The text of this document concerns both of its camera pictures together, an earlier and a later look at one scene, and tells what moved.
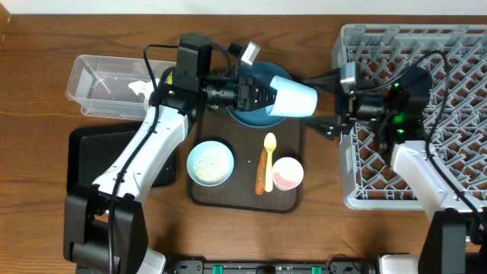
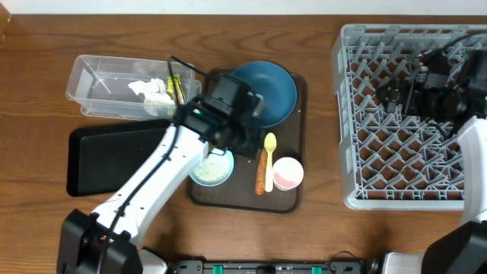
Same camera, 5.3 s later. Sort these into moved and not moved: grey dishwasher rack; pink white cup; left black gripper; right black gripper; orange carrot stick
Moved: left black gripper; right black gripper
Not moved: pink white cup; orange carrot stick; grey dishwasher rack
